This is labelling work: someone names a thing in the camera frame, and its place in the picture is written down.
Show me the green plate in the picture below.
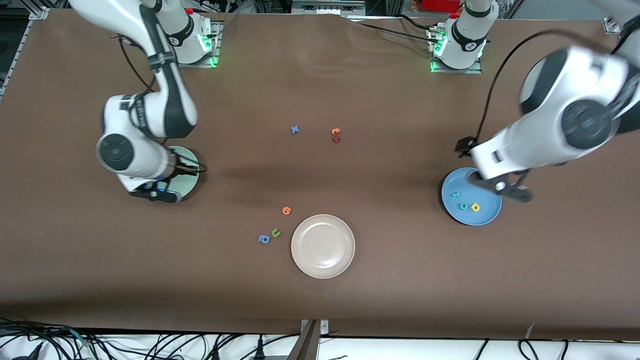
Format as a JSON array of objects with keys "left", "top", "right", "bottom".
[{"left": 167, "top": 145, "right": 201, "bottom": 203}]

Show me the blue plate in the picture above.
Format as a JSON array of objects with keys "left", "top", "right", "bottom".
[{"left": 441, "top": 167, "right": 503, "bottom": 227}]

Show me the red box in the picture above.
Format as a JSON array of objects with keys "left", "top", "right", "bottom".
[{"left": 421, "top": 0, "right": 463, "bottom": 12}]

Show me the beige plate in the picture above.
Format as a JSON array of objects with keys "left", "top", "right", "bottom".
[{"left": 290, "top": 214, "right": 356, "bottom": 279}]

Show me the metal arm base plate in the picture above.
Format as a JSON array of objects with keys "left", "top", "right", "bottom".
[
  {"left": 429, "top": 27, "right": 483, "bottom": 75},
  {"left": 172, "top": 21, "right": 222, "bottom": 68}
]

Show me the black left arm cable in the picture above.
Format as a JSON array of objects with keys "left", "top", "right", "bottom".
[{"left": 476, "top": 29, "right": 623, "bottom": 143}]

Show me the black base cable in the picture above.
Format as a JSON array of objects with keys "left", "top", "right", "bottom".
[
  {"left": 207, "top": 13, "right": 240, "bottom": 38},
  {"left": 348, "top": 20, "right": 438, "bottom": 45},
  {"left": 394, "top": 13, "right": 442, "bottom": 32}
]

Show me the metal frame profile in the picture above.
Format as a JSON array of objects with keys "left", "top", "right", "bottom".
[{"left": 291, "top": 0, "right": 367, "bottom": 16}]

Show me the metal table edge bracket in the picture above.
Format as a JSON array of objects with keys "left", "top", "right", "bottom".
[{"left": 300, "top": 319, "right": 330, "bottom": 336}]

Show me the aluminium profile post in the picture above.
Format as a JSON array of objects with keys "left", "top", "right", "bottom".
[{"left": 287, "top": 320, "right": 321, "bottom": 360}]

